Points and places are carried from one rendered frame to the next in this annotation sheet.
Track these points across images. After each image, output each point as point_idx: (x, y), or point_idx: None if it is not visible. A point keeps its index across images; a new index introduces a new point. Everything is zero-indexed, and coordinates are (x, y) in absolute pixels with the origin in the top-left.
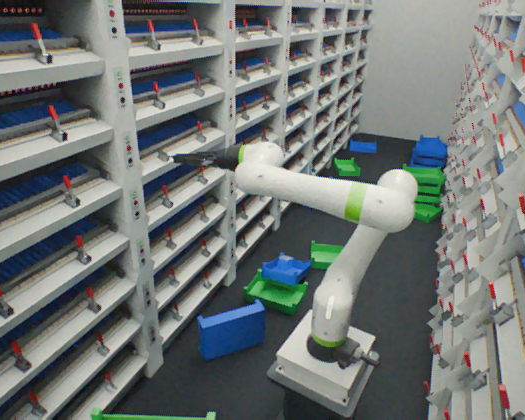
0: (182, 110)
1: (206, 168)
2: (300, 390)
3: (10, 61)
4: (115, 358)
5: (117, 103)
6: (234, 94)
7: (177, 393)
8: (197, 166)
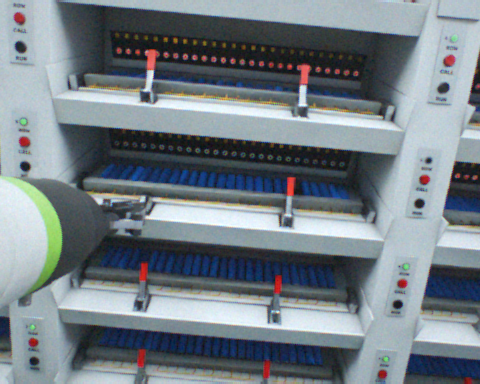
0: (215, 127)
1: (322, 299)
2: None
3: None
4: None
5: (8, 50)
6: (452, 154)
7: None
8: (302, 284)
